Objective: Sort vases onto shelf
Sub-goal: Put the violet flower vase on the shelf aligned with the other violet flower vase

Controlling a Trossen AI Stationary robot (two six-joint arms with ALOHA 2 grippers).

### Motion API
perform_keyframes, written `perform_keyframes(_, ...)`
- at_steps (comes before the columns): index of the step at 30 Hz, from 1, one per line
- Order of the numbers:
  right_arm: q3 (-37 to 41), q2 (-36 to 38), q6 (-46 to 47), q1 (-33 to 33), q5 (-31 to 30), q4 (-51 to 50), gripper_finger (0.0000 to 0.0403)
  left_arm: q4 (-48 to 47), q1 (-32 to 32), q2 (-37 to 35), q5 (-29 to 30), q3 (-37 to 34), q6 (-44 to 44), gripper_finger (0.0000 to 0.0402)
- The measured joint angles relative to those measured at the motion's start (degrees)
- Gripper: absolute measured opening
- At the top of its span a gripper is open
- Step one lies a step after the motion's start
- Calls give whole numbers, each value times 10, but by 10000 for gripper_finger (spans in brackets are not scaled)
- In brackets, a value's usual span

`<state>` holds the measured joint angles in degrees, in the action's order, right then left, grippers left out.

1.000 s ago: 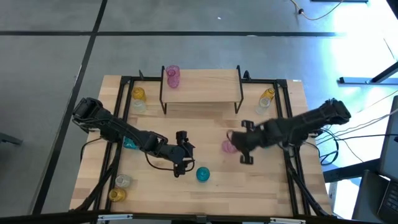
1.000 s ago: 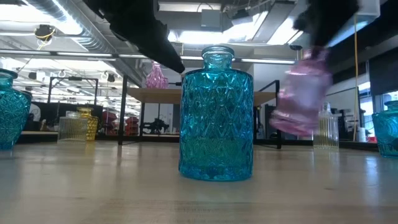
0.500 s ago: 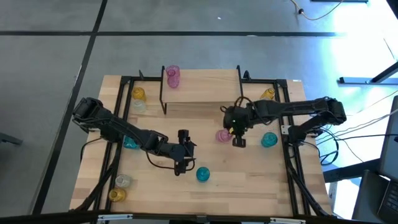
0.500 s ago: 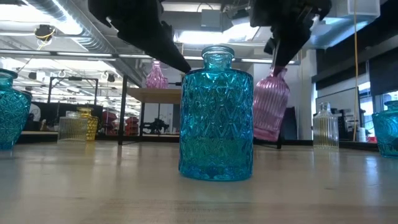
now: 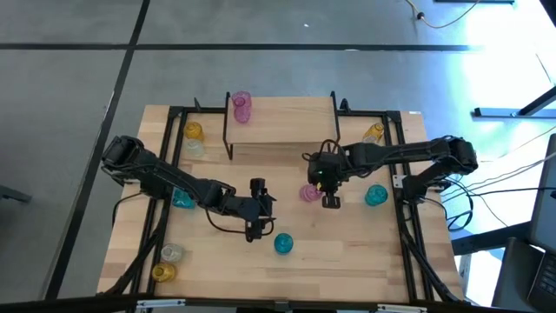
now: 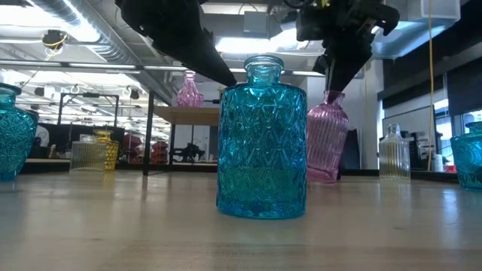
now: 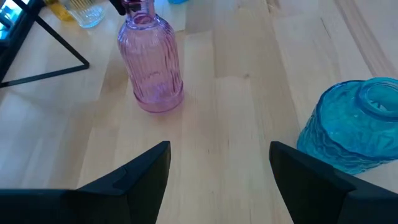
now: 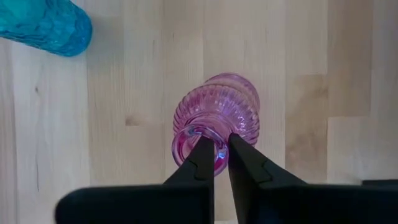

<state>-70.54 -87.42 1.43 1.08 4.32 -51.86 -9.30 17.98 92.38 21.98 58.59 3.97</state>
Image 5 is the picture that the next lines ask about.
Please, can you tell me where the black front crossbar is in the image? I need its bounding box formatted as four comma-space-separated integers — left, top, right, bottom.
0, 294, 556, 313

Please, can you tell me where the yellow cable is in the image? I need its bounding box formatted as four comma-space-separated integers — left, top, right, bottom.
406, 0, 481, 30

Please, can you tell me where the silver bracket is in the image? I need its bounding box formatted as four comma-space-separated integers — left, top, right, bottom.
376, 303, 429, 313
136, 298, 187, 309

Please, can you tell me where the black laptop keyboard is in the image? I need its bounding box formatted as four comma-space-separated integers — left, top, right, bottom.
526, 253, 556, 305

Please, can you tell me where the black stand base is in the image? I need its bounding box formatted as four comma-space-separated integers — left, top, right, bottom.
473, 84, 556, 118

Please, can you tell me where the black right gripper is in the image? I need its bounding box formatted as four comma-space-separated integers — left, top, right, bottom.
308, 141, 344, 209

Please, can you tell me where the blue rippled glass vase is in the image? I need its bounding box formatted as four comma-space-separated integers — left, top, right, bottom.
273, 232, 295, 256

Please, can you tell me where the black floor beam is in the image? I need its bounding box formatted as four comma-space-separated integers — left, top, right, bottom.
450, 220, 534, 256

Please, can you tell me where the black metal table frame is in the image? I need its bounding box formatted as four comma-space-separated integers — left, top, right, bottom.
97, 97, 465, 305

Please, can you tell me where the pink ribbed glass vase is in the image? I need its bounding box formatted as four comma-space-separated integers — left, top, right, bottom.
299, 183, 324, 203

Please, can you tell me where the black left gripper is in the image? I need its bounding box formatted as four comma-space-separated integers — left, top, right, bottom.
233, 177, 277, 243

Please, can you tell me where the clear ribbed glass vase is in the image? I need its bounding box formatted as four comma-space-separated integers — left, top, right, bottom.
185, 138, 206, 158

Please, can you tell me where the dark grey monitor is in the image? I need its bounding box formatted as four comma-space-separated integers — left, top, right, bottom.
530, 132, 556, 256

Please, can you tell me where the yellow diamond-pattern glass vase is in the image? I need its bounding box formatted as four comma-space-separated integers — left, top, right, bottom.
182, 121, 204, 141

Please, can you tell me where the tall yellow glass vase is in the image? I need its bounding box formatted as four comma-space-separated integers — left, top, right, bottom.
362, 122, 386, 143

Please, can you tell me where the dark furniture foot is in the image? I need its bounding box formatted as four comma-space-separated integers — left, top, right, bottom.
0, 184, 32, 204

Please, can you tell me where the wooden shelf with black frame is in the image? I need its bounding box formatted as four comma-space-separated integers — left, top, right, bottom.
222, 90, 344, 161

